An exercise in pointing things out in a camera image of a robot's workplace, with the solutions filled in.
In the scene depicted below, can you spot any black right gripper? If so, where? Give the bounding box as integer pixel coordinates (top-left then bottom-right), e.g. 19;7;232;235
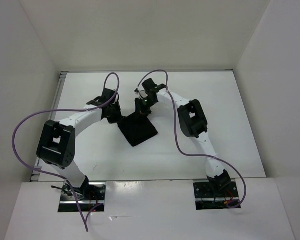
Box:
134;96;157;122

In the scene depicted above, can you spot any black skirt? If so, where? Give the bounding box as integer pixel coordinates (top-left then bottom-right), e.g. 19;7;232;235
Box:
117;112;158;147

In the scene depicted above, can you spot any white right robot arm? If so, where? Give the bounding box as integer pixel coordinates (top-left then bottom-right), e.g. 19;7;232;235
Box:
135;78;231;198

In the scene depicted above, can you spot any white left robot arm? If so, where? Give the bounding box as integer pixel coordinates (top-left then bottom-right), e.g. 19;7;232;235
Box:
36;88;122;200

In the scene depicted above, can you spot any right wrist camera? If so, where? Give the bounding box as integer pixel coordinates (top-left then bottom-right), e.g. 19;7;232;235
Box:
134;88;148;99

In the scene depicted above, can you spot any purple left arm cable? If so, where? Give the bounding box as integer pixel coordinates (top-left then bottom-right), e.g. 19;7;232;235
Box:
12;72;121;233

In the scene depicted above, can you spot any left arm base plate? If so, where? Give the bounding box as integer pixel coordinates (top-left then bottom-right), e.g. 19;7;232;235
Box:
57;182;106;213

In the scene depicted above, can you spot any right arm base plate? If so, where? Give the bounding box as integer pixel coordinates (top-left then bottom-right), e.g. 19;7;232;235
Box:
193;180;240;210

